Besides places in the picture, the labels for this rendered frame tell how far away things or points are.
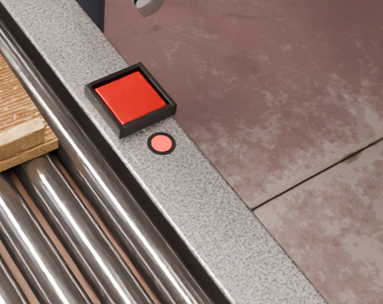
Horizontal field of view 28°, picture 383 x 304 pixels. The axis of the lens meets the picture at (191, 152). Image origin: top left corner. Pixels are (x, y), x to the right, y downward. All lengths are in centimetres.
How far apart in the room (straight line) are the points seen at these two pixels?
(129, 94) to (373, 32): 167
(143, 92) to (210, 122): 121
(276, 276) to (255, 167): 124
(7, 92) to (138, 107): 14
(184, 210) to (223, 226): 4
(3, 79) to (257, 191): 118
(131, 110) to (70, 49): 13
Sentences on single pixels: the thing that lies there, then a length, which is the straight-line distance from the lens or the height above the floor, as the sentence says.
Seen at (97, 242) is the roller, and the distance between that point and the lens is 75.
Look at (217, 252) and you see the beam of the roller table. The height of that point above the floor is 91.
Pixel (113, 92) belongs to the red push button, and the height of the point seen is 93.
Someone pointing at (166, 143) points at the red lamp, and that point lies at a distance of 83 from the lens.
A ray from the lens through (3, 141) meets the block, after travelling 77.
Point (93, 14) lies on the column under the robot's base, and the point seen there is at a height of 52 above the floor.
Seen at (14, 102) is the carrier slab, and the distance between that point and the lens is 84.
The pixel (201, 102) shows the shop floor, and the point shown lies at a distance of 211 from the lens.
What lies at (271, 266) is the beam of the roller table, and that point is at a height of 91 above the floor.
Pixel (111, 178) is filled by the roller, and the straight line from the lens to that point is 80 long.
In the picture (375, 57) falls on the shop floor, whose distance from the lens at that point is 238.
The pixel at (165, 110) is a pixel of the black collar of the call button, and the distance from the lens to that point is 84.
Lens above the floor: 157
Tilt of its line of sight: 52 degrees down
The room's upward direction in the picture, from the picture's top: 12 degrees clockwise
